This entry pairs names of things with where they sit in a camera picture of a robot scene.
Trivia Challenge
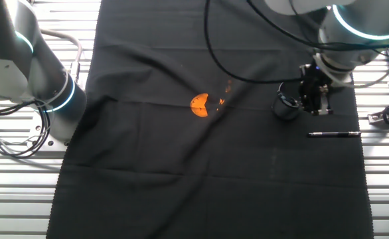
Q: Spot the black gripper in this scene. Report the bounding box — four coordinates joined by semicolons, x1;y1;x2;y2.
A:
299;61;334;116

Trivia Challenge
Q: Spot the clear gel pen black grip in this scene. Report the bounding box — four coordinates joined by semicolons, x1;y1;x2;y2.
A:
279;95;299;108
307;131;362;138
278;92;297;104

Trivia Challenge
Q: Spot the black mesh pen holder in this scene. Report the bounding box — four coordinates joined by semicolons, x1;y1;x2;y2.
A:
271;82;302;121

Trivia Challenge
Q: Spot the orange round patch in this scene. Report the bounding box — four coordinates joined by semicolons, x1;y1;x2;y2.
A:
190;92;210;118

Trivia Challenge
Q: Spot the black table cloth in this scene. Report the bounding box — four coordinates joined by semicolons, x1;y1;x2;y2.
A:
46;0;374;239

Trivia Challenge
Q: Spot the metal camera bracket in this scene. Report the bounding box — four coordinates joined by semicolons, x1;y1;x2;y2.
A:
368;111;389;126

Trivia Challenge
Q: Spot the long black gripper cable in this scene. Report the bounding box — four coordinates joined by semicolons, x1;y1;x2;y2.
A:
203;0;303;84
246;0;389;52

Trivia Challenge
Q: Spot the grey base hose with connector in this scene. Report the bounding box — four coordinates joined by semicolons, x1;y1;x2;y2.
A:
40;29;83;84

